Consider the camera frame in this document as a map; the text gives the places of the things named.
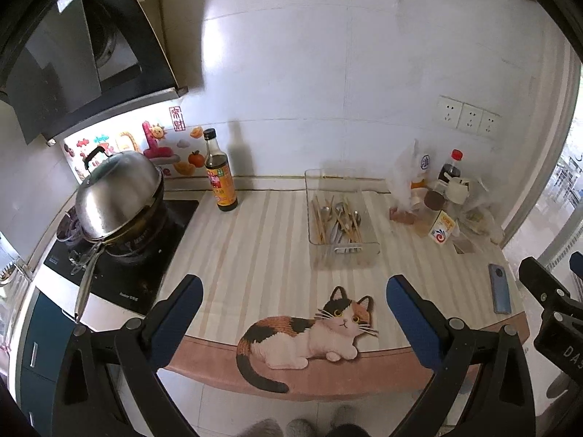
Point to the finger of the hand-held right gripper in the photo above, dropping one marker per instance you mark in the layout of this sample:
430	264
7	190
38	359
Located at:
578	266
544	286

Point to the grey-blue smartphone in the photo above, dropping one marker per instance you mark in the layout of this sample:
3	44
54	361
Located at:
501	289

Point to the crumpled clear plastic bag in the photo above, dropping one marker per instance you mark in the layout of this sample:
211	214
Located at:
483	216

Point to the white wall socket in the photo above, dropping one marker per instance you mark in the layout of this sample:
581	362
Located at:
469	116
449	109
488	124

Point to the dark bottle with red cap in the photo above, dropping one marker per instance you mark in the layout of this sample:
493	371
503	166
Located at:
451	170

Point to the colourful wall stickers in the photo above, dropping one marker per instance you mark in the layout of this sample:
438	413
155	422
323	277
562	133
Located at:
155	145

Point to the clear acrylic utensil container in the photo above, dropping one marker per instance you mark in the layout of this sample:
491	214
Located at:
344	259

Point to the tall clear plastic bag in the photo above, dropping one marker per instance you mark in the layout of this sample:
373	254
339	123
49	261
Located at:
405	177

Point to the window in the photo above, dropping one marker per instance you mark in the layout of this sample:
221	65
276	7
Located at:
562	191

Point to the small brown card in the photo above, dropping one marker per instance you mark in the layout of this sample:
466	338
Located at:
463	246

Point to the dark sauce bottle red label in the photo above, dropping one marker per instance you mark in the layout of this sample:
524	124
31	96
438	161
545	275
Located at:
220	177

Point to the chopsticks and spoons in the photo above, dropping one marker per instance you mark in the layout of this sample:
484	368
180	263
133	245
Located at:
319	223

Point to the brown powder bag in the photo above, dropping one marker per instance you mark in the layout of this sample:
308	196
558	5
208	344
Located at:
401	215

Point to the blue cabinet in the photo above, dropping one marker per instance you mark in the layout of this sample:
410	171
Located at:
41	355

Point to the grey fuzzy slipper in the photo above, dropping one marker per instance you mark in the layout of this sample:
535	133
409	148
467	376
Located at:
303	429
264	429

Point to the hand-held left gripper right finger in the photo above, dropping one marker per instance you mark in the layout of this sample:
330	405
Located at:
410	323

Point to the black gas stove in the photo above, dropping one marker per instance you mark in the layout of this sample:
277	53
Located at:
132	273

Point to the yellow packet with swirl print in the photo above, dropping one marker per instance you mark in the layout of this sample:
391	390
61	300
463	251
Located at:
442	228

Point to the steel domed pot lid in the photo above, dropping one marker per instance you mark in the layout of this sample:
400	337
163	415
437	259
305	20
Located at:
118	191

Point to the jar with brown lid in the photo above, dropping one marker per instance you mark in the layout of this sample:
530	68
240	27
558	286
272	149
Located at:
433	199

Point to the steel spoon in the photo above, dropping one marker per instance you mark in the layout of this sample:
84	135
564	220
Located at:
324	212
356	219
340	211

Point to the black range hood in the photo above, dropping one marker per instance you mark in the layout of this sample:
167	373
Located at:
68	41

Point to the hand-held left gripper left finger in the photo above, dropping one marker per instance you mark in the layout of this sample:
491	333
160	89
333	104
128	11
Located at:
175	323

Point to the striped cat-print counter mat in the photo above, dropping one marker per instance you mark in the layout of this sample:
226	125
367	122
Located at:
255	246

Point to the clear jar of grains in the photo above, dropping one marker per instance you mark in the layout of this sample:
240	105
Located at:
423	224

